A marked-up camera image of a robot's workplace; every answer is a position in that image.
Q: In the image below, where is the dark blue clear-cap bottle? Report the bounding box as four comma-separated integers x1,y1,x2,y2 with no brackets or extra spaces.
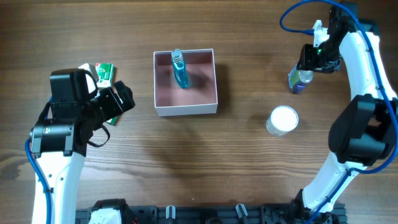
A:
287,64,313,95

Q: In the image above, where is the cotton swab round container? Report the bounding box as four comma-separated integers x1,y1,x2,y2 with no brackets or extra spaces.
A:
266,105,299,137

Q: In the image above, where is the blue mouthwash bottle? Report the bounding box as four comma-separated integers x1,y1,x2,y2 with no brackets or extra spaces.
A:
171,49,190,89

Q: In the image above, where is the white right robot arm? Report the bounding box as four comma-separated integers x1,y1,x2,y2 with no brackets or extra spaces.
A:
288,1,397,216

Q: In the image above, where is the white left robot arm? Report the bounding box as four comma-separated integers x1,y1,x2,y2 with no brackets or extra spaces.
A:
25,81,135,223

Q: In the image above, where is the green white soap box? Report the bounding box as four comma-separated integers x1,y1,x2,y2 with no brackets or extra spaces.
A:
95,63,114,89

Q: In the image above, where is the white box pink interior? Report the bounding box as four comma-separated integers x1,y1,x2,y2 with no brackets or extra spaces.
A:
153,49,218,117

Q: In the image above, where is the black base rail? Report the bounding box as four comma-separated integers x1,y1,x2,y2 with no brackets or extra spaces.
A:
75,198,348,224

